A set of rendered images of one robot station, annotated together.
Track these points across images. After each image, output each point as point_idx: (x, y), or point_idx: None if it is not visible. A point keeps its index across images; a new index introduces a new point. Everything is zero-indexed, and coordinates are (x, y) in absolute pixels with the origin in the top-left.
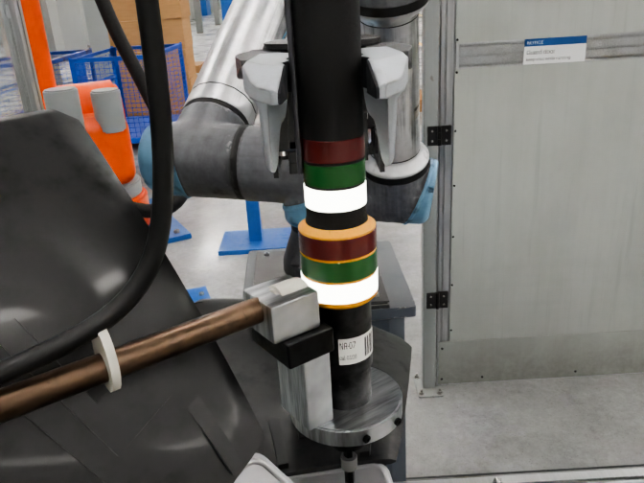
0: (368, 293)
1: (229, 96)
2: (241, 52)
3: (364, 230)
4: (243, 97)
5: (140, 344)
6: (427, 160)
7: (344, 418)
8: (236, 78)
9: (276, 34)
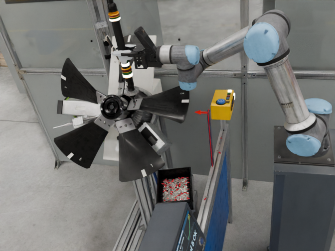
0: (123, 76)
1: (204, 52)
2: (216, 45)
3: (121, 68)
4: (206, 55)
5: (120, 62)
6: (292, 130)
7: (126, 89)
8: (209, 50)
9: (228, 46)
